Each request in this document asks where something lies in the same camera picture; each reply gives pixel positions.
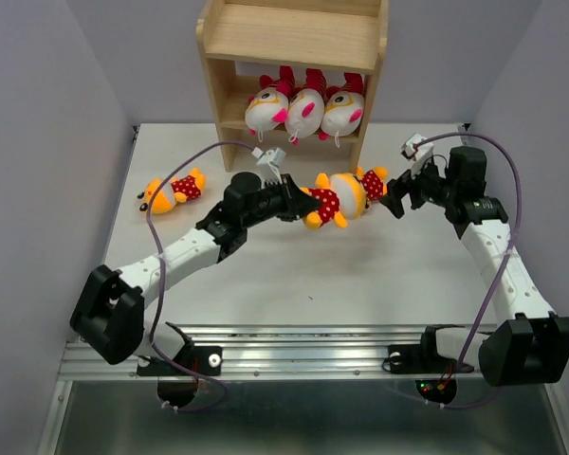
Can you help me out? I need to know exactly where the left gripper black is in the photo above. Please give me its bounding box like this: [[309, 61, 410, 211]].
[[243, 173, 321, 228]]

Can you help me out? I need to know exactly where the white pink plush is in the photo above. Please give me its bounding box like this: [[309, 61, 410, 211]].
[[319, 72, 365, 147], [245, 65, 295, 142], [284, 68, 326, 145]]

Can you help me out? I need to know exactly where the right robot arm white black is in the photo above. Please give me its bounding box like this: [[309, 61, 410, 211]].
[[380, 137, 569, 387]]

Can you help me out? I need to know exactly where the orange plush facing up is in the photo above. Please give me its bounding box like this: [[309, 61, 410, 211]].
[[356, 166, 388, 205]]

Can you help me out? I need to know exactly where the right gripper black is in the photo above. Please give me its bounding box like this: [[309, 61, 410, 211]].
[[377, 154, 458, 217]]

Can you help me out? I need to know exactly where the wooden shelf unit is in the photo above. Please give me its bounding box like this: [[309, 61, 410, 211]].
[[195, 1, 389, 171]]

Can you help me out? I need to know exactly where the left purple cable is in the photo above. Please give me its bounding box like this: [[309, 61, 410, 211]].
[[145, 140, 229, 412]]

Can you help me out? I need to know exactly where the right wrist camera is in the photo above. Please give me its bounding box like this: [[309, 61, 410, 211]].
[[401, 133, 433, 176]]

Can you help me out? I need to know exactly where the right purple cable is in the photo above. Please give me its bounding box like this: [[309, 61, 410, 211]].
[[414, 132, 523, 410]]

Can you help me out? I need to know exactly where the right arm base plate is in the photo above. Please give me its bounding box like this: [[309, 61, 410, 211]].
[[381, 344, 480, 375]]

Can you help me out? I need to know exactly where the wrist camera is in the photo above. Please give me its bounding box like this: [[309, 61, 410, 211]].
[[401, 133, 433, 176], [251, 147, 286, 185]]

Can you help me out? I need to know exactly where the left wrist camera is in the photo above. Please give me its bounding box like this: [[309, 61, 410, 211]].
[[251, 147, 286, 185]]

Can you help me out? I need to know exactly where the aluminium mounting rail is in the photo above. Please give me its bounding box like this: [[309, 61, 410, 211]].
[[56, 324, 560, 380]]

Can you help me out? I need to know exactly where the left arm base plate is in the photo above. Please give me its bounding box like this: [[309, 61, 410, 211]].
[[137, 345, 223, 377]]

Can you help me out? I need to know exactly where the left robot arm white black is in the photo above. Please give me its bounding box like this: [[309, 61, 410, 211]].
[[69, 172, 321, 382]]

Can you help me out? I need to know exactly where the orange plush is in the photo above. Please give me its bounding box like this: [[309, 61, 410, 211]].
[[137, 168, 206, 214], [302, 173, 370, 230]]

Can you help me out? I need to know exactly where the purple cable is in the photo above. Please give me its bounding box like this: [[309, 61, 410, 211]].
[[414, 132, 523, 410], [145, 140, 229, 412]]

